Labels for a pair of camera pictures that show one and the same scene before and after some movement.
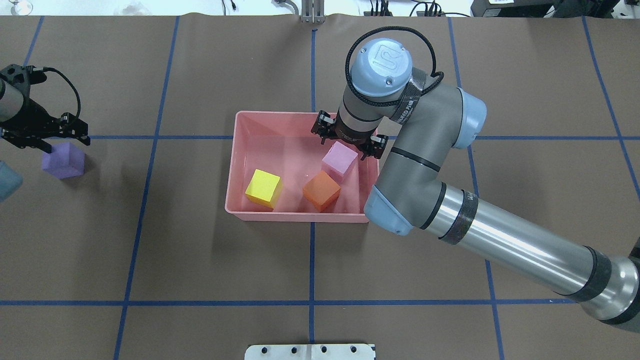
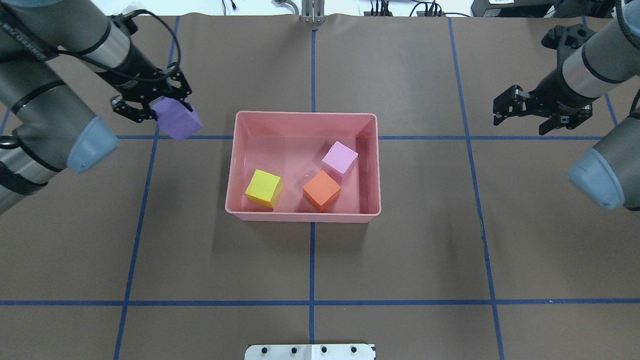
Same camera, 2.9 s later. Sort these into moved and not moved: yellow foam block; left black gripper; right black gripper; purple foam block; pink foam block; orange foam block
Moved: left black gripper; right black gripper; purple foam block
Not moved: yellow foam block; pink foam block; orange foam block
